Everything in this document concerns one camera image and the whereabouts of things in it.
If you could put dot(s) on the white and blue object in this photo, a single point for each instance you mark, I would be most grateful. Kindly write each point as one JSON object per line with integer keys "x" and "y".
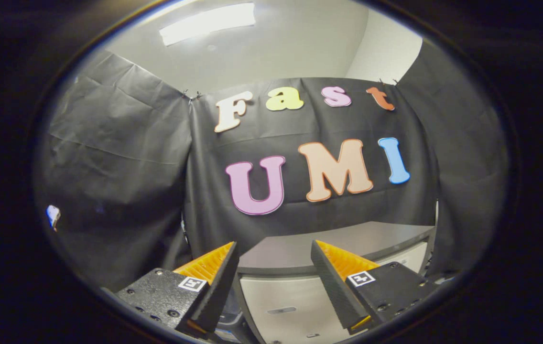
{"x": 53, "y": 215}

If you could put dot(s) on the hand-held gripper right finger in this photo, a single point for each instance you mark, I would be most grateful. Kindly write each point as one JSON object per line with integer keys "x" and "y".
{"x": 331, "y": 286}

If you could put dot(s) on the black backdrop cloth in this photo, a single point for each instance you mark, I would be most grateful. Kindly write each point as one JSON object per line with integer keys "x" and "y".
{"x": 123, "y": 162}

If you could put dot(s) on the black washing machine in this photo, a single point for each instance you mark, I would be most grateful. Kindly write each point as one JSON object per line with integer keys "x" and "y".
{"x": 228, "y": 320}

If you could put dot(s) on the white cabinet with grey top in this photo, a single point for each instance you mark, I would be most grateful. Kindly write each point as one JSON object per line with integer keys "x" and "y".
{"x": 290, "y": 291}

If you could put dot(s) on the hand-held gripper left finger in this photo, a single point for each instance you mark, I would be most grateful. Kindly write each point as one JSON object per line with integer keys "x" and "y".
{"x": 219, "y": 291}

